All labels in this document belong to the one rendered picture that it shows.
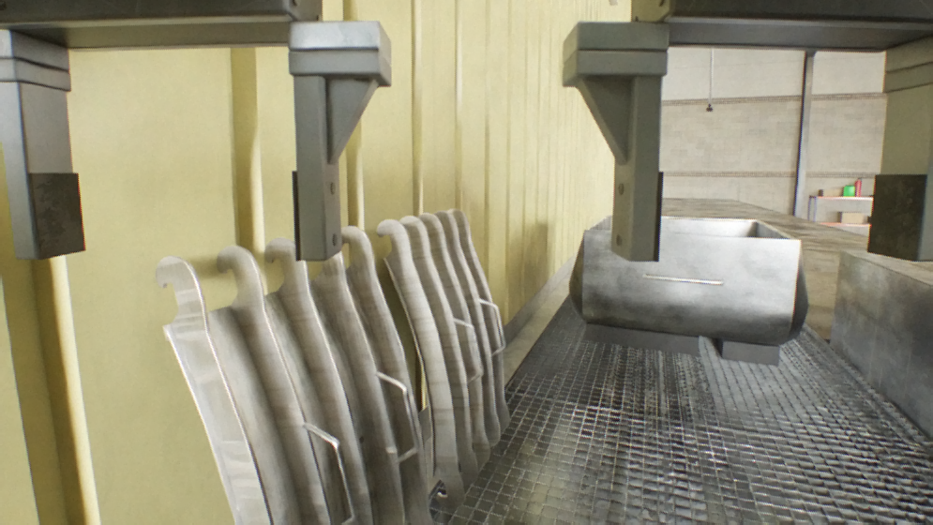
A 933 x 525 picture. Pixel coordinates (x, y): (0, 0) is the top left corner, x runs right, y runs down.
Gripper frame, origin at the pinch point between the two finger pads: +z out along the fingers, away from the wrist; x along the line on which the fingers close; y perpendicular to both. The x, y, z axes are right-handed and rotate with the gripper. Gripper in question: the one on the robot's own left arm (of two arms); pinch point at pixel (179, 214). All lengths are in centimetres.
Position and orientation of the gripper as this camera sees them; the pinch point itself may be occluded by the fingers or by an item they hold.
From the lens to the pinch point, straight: 25.2
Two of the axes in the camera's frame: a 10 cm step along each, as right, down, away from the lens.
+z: 0.0, 9.9, 1.3
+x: -10.0, 0.0, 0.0
